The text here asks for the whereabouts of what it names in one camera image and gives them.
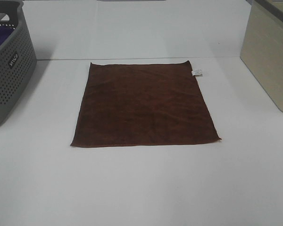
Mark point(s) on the brown towel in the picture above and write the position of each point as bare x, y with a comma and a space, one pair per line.
155, 104

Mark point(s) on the beige storage bin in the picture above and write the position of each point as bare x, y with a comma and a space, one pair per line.
262, 49

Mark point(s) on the grey perforated basket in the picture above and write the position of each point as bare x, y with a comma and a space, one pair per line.
17, 59

